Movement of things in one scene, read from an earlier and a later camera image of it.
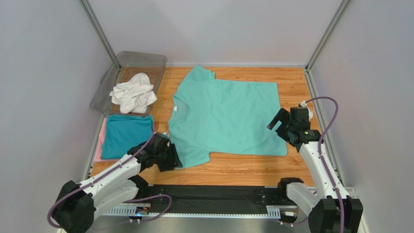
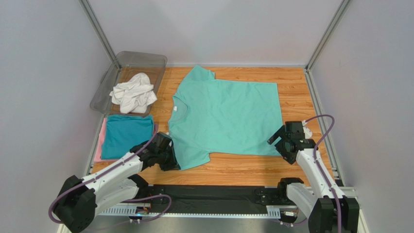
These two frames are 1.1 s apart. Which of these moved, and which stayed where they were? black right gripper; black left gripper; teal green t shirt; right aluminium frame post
Moved: black right gripper
Stayed: right aluminium frame post; teal green t shirt; black left gripper
